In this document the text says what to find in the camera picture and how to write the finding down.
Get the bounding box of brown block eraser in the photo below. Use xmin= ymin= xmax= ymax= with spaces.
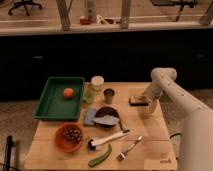
xmin=129 ymin=96 xmax=148 ymax=106

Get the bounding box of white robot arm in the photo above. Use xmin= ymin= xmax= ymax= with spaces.
xmin=145 ymin=68 xmax=213 ymax=171

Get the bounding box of small metal cup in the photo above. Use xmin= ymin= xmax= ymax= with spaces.
xmin=103 ymin=88 xmax=115 ymax=104

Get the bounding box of dark brown bowl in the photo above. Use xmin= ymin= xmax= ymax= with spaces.
xmin=93 ymin=107 xmax=119 ymax=128

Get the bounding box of grey cloth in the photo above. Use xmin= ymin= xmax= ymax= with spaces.
xmin=93 ymin=115 xmax=119 ymax=126

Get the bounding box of white lidded cup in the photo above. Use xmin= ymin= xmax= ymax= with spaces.
xmin=91 ymin=76 xmax=104 ymax=91

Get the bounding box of silver fork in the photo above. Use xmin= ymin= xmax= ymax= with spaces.
xmin=116 ymin=136 xmax=143 ymax=162

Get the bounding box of green translucent cup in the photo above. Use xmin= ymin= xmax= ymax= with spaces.
xmin=83 ymin=90 xmax=94 ymax=104

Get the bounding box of blue sponge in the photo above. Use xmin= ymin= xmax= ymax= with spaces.
xmin=84 ymin=108 xmax=97 ymax=126

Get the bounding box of orange ball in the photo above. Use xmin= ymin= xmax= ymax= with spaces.
xmin=63 ymin=88 xmax=74 ymax=99

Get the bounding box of dark grapes bunch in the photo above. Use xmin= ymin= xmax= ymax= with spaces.
xmin=63 ymin=128 xmax=82 ymax=143

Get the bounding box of green chili pepper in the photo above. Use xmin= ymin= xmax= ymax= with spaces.
xmin=88 ymin=145 xmax=112 ymax=167

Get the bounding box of green plastic tray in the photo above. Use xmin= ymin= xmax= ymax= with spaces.
xmin=34 ymin=77 xmax=85 ymax=121

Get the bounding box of orange bowl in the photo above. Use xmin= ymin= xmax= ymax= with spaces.
xmin=54 ymin=123 xmax=83 ymax=153

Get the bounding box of red bowl on shelf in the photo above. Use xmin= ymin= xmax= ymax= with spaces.
xmin=80 ymin=18 xmax=92 ymax=25

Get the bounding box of white bottle on shelf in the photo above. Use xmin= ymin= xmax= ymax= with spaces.
xmin=85 ymin=0 xmax=97 ymax=23

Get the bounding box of black office chair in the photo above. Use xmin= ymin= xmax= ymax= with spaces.
xmin=8 ymin=0 xmax=43 ymax=16

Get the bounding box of wooden spoon handle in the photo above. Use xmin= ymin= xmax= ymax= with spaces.
xmin=119 ymin=114 xmax=127 ymax=130

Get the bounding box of black cable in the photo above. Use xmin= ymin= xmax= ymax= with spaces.
xmin=169 ymin=132 xmax=183 ymax=141

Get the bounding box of white handled brush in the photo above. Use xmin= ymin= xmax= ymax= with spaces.
xmin=87 ymin=129 xmax=130 ymax=151

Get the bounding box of black stand post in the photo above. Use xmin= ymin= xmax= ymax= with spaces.
xmin=3 ymin=135 xmax=13 ymax=171

